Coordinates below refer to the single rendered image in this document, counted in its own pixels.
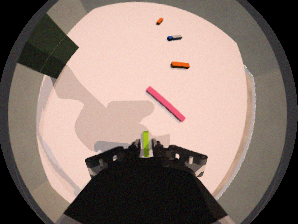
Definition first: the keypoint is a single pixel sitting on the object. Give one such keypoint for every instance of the grey rod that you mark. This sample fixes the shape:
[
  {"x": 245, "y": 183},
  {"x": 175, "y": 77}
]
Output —
[{"x": 176, "y": 37}]

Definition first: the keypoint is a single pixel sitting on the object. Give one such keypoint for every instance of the lime green rod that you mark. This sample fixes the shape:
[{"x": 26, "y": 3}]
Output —
[{"x": 146, "y": 143}]

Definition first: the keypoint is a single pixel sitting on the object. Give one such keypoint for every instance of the orange rod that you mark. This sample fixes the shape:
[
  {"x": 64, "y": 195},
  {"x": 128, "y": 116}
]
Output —
[
  {"x": 180, "y": 65},
  {"x": 159, "y": 21}
]

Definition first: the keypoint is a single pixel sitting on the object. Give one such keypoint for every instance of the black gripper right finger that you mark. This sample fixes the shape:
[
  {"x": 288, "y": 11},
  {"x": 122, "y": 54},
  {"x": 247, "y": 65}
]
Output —
[{"x": 194, "y": 160}]

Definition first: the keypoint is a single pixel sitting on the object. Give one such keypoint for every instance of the pink long rod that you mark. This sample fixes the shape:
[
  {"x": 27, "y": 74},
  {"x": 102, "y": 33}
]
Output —
[{"x": 165, "y": 103}]

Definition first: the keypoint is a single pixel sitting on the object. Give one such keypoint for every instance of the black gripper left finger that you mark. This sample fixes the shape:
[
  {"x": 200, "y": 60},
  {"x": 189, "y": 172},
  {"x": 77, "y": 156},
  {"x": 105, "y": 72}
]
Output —
[{"x": 103, "y": 160}]

